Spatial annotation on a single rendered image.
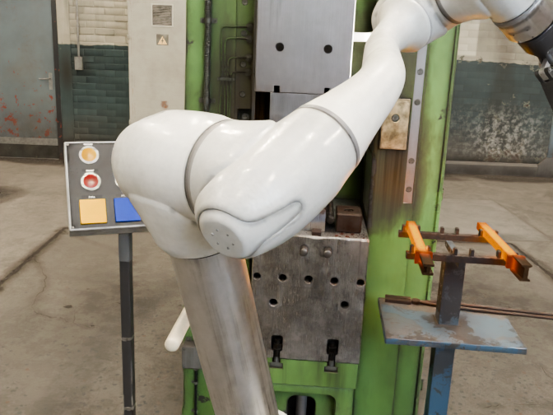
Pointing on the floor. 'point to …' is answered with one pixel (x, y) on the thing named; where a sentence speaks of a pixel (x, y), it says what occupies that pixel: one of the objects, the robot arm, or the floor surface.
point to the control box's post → (127, 319)
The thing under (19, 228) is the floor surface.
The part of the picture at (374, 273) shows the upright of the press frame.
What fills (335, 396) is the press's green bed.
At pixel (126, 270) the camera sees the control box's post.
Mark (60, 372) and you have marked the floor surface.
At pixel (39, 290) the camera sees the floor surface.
